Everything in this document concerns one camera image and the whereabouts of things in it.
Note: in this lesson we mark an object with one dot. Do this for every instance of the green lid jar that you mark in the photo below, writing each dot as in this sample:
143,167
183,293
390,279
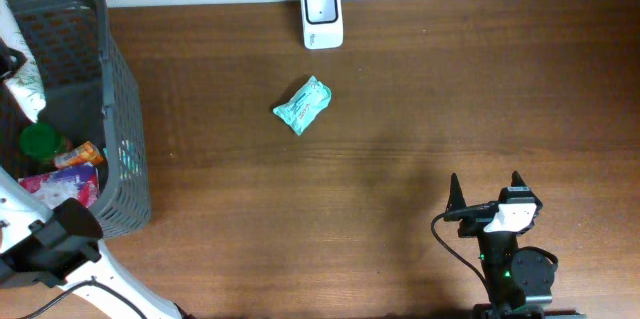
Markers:
41,142

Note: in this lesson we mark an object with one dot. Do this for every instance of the white barcode scanner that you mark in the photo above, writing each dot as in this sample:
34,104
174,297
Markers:
322,24

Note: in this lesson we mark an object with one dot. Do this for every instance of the pink purple tissue pack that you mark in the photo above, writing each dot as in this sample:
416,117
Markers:
79,182

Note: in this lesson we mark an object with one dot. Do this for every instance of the orange tissue pack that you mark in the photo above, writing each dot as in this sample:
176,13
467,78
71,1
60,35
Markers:
85,153

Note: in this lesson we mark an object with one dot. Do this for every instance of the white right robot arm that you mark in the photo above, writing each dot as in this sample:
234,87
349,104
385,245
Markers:
518,280

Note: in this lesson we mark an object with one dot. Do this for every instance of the white floral cream tube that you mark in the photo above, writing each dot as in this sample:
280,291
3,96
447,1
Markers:
25,85

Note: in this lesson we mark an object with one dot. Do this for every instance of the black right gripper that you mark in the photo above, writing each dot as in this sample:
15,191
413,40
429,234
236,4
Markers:
476,229

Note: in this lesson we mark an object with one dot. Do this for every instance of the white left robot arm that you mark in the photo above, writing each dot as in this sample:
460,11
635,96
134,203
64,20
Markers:
64,247

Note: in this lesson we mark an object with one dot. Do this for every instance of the grey plastic basket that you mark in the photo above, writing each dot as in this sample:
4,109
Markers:
91,96

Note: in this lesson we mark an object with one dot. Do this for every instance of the teal wet wipes pack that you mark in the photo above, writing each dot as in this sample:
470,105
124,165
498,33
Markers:
304,106

